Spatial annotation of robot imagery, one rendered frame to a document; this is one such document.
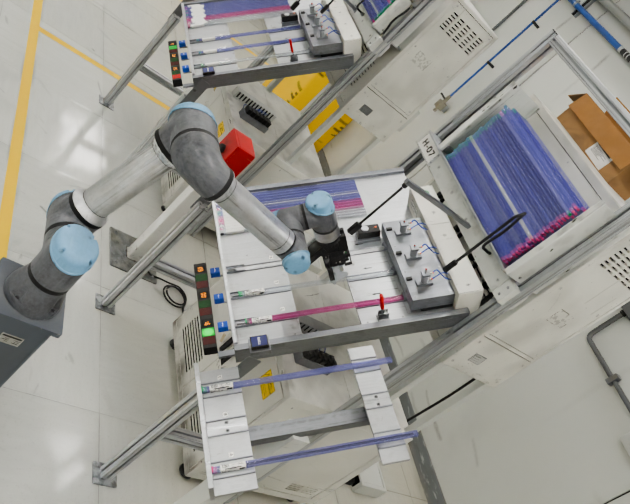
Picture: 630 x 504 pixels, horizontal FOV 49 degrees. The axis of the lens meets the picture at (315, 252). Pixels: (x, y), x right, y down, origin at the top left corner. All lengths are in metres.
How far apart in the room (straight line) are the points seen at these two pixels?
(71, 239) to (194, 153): 0.39
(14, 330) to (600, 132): 1.93
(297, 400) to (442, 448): 1.72
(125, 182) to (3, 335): 0.50
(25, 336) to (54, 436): 0.61
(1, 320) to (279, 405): 0.90
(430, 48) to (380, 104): 0.34
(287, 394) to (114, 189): 0.89
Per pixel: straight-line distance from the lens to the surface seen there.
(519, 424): 3.65
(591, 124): 2.58
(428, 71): 3.31
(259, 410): 2.34
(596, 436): 3.47
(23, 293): 1.85
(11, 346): 1.95
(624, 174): 2.48
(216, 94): 3.58
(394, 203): 2.43
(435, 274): 2.13
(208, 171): 1.59
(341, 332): 2.01
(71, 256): 1.74
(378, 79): 3.24
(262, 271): 2.19
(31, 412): 2.45
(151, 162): 1.73
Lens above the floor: 1.85
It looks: 24 degrees down
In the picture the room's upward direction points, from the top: 49 degrees clockwise
